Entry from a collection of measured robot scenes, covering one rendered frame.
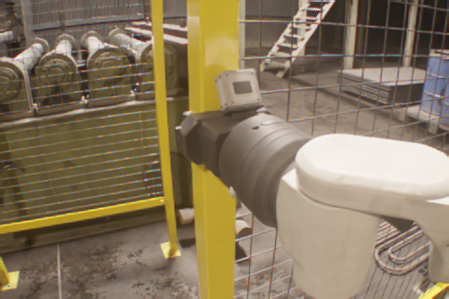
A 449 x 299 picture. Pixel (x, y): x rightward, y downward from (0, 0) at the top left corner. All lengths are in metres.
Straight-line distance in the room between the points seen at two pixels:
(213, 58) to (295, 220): 0.22
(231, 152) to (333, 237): 0.13
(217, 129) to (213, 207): 0.16
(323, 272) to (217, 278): 0.32
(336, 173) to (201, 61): 0.23
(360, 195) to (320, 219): 0.03
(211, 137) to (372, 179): 0.18
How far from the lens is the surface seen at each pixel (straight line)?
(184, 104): 2.27
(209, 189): 0.44
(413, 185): 0.20
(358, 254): 0.24
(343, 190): 0.20
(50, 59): 2.15
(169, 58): 2.20
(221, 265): 0.54
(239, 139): 0.30
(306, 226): 0.23
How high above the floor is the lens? 1.48
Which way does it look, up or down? 24 degrees down
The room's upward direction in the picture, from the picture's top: straight up
